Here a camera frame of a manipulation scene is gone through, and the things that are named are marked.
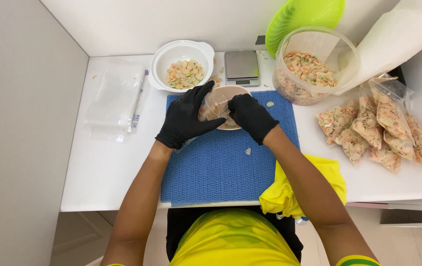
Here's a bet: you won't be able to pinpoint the person's left hand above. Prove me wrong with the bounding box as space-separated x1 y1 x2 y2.
155 81 227 150

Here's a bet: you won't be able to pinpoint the person's right hand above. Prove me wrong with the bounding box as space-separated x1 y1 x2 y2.
227 93 280 146

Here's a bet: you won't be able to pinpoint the clear plastic bag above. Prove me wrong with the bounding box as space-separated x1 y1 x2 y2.
198 87 234 122

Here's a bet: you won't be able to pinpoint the beige bowl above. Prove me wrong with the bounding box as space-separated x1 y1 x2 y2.
199 85 253 131

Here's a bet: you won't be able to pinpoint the scattered cracker crumbs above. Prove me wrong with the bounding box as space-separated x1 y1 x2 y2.
211 66 226 87

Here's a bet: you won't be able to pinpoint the silver digital kitchen scale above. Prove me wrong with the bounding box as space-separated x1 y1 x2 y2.
224 50 261 88

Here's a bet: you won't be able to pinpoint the clear plastic tub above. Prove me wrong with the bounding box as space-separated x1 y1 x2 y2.
272 25 361 106

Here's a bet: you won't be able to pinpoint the crackers in white bowl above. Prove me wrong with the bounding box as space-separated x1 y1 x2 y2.
165 59 205 90

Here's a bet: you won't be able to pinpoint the blue mesh mat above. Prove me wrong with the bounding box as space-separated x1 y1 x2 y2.
160 90 301 207

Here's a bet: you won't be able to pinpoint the crackers in clear tub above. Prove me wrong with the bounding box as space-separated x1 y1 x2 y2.
274 50 338 104

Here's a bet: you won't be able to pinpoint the green plastic lid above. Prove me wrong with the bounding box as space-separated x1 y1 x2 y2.
265 0 346 58

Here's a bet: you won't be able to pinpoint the yellow cloth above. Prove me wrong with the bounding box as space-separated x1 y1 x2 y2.
259 154 347 219

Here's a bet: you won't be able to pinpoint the stack of empty clear bags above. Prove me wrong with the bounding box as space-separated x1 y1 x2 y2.
84 59 149 143

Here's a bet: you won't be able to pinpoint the person's yellow shirt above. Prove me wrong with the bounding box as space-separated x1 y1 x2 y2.
168 209 302 266

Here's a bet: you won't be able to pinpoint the pile of filled cracker packets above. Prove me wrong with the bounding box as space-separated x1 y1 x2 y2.
316 76 422 174

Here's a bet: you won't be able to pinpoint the large white plastic bag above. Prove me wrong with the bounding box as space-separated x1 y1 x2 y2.
325 0 422 96

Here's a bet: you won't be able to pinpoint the yellow green sleeve cuff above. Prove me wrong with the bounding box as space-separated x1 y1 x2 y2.
336 255 381 266

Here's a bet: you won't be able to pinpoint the white bowl with handles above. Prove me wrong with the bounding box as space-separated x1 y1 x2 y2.
148 39 215 93

